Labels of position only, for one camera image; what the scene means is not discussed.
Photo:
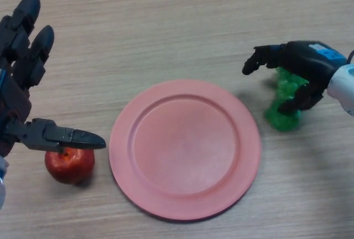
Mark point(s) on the pink round plate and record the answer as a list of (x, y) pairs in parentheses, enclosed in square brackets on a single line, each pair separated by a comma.
[(185, 150)]

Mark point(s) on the green grapes bunch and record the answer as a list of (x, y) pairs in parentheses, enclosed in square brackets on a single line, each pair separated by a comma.
[(282, 120)]

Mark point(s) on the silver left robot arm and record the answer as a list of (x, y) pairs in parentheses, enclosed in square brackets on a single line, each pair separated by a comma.
[(2, 181)]

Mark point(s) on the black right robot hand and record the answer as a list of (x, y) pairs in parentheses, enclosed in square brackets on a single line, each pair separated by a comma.
[(307, 59)]

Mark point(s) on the red apple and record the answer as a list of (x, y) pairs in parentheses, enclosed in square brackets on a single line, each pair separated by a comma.
[(70, 167)]

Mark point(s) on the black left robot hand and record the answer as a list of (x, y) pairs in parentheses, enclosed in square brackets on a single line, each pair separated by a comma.
[(30, 67)]

